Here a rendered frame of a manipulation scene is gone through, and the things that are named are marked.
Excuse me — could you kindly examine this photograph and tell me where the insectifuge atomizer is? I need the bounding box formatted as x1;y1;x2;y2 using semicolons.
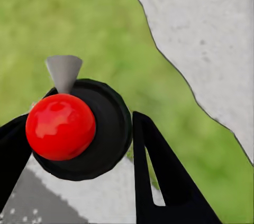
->
25;55;133;181

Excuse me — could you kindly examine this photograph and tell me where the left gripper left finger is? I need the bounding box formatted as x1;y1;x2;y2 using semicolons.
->
0;114;32;214

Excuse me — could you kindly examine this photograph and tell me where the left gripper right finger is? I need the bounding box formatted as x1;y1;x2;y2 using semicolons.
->
132;110;222;224

